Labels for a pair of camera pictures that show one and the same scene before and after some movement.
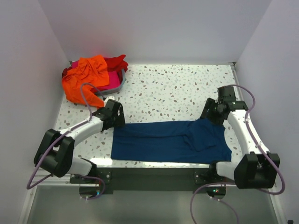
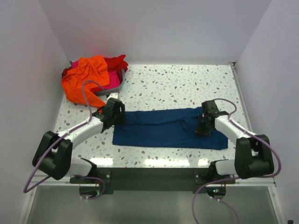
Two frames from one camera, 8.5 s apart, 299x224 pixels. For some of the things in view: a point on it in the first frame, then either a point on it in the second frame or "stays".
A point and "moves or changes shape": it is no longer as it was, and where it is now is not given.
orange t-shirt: (78, 83) stays
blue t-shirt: (195, 141) moves or changes shape
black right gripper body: (210, 110) → (202, 126)
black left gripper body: (119, 114) stays
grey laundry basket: (115, 89) stays
